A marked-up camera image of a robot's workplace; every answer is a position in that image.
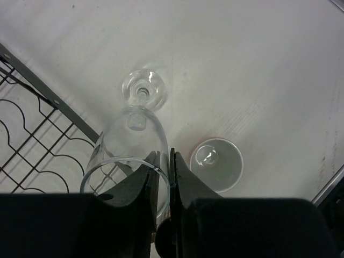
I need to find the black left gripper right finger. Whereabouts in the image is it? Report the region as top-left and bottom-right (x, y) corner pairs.
(155, 150), (339, 257)

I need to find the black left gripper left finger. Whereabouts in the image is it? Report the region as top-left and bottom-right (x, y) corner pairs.
(1, 152), (160, 257)

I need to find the pink ceramic mug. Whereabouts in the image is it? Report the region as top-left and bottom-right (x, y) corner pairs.
(189, 137), (244, 194)

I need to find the clear wine glass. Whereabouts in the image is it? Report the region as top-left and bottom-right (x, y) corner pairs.
(80, 69), (170, 217)

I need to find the black wire dish rack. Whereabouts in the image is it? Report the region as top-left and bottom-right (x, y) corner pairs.
(0, 42), (127, 194)

